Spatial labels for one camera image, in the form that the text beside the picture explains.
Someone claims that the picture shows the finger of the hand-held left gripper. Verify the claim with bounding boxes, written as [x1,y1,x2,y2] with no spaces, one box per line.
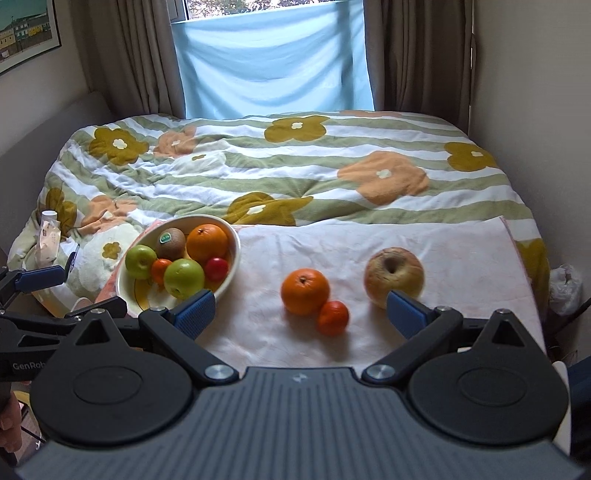
[0,265,66,306]
[0,296,129,324]

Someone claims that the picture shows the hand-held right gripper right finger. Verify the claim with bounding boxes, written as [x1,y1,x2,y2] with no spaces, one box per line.
[361,290,540,385]

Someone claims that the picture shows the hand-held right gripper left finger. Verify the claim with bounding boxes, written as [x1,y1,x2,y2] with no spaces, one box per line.
[60,290,241,387]

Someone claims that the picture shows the cream cartoon print bowl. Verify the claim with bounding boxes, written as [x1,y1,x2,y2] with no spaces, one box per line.
[115,215,242,319]

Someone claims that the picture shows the green apple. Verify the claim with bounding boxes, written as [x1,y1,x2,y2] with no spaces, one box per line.
[125,244,158,280]
[163,258,206,300]

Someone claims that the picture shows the yellow brown apple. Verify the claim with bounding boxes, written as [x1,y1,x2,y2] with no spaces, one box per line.
[364,247,425,309]

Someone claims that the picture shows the red cherry tomato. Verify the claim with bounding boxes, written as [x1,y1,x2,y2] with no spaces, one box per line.
[204,257,230,283]

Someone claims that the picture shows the small red-orange tomato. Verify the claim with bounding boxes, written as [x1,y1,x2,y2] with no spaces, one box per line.
[151,258,174,286]

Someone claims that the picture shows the large orange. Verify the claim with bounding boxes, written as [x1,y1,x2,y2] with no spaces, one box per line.
[186,224,230,265]

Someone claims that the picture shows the small tangerine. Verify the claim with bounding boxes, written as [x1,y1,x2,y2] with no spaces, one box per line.
[316,300,350,337]

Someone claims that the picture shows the brown kiwi with sticker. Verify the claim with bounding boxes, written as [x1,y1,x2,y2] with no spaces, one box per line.
[154,227,187,260]

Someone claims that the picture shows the medium orange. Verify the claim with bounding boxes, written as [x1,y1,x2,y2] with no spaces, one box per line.
[281,268,331,316]

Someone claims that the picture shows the person's left hand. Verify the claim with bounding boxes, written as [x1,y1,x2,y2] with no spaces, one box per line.
[0,398,25,455]

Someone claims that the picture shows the white packet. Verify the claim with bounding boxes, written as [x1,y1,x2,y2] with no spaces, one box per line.
[35,210,64,274]

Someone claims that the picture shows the white flower pillow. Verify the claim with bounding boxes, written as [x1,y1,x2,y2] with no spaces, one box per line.
[68,222,145,298]

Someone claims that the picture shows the pale pink cloth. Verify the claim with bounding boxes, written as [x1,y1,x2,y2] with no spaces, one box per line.
[95,216,549,371]

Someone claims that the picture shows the grey padded headboard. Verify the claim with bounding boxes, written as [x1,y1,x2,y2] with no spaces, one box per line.
[0,91,114,261]

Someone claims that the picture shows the crumpled plastic bag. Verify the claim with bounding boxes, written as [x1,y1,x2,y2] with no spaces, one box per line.
[549,264,583,315]

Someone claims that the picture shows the striped floral blanket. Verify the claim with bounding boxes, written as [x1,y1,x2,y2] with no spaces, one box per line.
[7,111,551,319]

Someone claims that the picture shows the dark blue jeans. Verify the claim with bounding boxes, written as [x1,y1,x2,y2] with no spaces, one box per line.
[568,354,591,459]

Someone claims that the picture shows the brown curtain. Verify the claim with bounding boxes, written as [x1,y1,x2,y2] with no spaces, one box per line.
[69,0,188,123]
[362,0,477,134]

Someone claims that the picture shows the light blue curtain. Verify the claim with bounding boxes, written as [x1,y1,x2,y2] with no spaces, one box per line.
[171,0,376,121]

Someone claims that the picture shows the window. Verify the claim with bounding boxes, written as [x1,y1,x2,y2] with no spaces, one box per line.
[170,0,365,23]

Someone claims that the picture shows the wall poster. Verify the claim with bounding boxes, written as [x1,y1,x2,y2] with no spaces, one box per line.
[0,0,62,76]

